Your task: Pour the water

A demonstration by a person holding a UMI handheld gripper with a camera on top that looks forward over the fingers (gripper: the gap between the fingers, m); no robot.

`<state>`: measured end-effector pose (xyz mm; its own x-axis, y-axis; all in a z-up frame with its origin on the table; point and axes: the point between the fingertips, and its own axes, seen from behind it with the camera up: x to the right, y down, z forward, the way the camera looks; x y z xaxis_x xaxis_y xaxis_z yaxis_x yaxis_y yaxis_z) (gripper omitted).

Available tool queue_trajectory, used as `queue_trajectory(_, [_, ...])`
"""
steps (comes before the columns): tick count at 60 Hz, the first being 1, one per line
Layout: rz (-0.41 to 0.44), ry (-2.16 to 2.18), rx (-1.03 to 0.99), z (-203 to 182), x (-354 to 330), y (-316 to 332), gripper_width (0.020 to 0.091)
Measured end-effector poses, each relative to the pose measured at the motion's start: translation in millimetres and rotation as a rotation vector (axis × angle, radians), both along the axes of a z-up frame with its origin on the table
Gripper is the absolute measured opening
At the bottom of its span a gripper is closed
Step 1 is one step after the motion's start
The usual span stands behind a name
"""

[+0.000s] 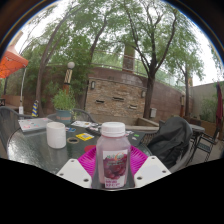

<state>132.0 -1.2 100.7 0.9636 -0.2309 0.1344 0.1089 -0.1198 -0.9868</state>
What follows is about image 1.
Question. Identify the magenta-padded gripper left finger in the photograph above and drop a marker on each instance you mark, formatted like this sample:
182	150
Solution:
75	173

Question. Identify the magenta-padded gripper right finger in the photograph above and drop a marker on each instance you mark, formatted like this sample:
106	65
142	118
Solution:
151	171

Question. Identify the pink juice bottle white cap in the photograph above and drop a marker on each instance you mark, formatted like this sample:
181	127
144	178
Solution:
113	150

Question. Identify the flat round red coaster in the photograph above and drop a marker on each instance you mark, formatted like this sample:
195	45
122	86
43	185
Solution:
89	148

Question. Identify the brown tape roll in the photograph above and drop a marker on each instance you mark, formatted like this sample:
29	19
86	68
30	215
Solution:
68	140

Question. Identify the black jacket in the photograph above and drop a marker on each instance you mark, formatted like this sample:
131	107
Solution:
170	140

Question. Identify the yellow sticker card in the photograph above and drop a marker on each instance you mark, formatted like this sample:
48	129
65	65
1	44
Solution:
84	136

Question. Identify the white cup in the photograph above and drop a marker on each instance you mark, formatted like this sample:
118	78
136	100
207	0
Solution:
56	136

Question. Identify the blue sticker card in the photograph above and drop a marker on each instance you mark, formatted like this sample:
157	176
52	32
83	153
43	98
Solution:
70	129

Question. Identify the white printed paper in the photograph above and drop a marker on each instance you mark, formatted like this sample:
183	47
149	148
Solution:
81	124

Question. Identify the black metal patio chair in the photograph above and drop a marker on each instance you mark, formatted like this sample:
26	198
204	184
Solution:
206	146

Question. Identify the round grey patio table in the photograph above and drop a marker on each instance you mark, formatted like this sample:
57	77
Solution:
198	128

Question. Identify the grey laptop with stickers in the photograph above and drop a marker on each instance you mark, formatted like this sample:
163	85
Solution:
33	124

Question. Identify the green leafy tree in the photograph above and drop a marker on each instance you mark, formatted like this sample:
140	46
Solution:
39	90
187	96
149	96

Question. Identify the blue yellow striped cone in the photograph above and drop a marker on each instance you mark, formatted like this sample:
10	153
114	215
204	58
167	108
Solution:
35	109

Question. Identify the closed maroon patio umbrella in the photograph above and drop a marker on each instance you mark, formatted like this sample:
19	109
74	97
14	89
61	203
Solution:
219	106

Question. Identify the orange patio umbrella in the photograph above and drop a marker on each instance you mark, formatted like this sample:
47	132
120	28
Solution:
11	61

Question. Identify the white wall box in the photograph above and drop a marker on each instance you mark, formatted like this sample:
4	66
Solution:
153	112

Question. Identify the black wall lamp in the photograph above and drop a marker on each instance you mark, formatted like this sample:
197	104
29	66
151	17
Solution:
92	85
143	94

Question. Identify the globe lamp post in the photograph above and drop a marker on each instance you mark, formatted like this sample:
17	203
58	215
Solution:
68	76

